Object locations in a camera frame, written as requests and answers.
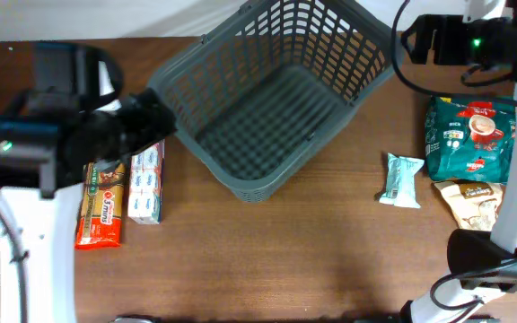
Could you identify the green Nescafe coffee bag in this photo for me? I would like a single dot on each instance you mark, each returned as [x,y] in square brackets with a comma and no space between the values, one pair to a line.
[471,140]

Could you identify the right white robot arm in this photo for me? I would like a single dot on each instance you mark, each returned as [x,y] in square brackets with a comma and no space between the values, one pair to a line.
[482,265]

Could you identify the grey plastic shopping basket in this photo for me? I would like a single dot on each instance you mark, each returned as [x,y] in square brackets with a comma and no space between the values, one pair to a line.
[263,92]

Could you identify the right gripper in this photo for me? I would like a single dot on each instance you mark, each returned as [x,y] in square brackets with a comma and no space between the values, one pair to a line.
[448,30]

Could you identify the light blue snack packet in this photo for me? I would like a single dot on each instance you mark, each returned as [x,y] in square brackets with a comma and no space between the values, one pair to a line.
[400,189]

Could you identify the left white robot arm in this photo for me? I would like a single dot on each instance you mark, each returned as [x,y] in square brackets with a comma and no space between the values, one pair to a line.
[73,116]

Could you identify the white Kleenex tissue multipack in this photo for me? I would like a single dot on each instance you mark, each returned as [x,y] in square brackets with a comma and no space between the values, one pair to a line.
[145,185]

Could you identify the beige brown snack bag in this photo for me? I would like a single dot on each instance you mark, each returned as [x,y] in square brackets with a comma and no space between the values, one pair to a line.
[474,205]

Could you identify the San Remo spaghetti packet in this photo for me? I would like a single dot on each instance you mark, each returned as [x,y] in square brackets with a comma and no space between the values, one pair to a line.
[100,219]

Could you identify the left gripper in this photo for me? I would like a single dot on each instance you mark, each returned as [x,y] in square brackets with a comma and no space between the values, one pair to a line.
[154,119]

